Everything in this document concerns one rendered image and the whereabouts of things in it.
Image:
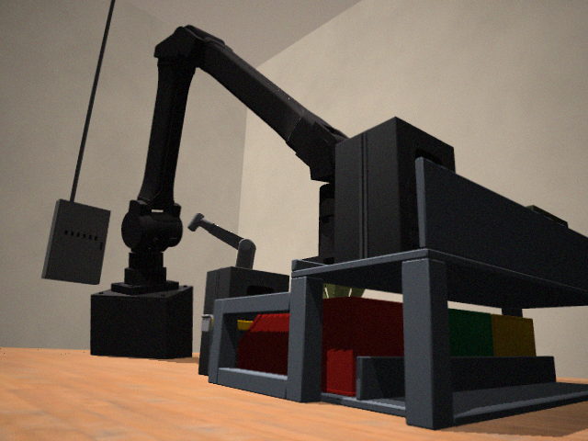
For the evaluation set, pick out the yellow bar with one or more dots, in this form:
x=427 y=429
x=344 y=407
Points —
x=243 y=325

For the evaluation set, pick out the yellow bin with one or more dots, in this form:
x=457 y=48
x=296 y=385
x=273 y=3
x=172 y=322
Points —
x=513 y=336

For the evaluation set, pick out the green open bin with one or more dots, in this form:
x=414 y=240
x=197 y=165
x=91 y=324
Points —
x=470 y=333

